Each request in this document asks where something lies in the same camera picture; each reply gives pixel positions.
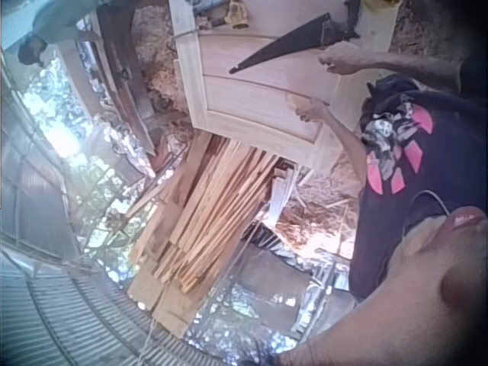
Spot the person's left hand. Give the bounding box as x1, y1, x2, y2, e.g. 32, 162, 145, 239
295, 97, 333, 124

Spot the person's right hand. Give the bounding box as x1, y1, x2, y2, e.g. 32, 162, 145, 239
318, 41, 368, 75

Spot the small wooden block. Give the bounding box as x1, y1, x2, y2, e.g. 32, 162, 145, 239
286, 92, 306, 111

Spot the black hand saw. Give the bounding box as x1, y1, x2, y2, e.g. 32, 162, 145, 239
228, 12, 361, 75

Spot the pale wooden panelled door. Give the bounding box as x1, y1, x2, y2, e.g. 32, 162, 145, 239
169, 0, 346, 171

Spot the yellow tool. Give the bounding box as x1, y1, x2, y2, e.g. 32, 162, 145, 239
224, 0, 251, 31

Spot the pile of wooden slats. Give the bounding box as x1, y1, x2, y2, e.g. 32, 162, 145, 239
125, 131, 302, 339

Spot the dark wooden plank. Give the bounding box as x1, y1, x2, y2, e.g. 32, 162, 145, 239
93, 3, 163, 157

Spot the corrugated metal sheet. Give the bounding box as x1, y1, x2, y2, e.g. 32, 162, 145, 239
0, 243, 214, 366

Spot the white wooden post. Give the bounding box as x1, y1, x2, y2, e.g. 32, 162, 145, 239
356, 5, 400, 54

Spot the white cable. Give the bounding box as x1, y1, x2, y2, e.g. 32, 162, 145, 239
400, 189, 453, 268

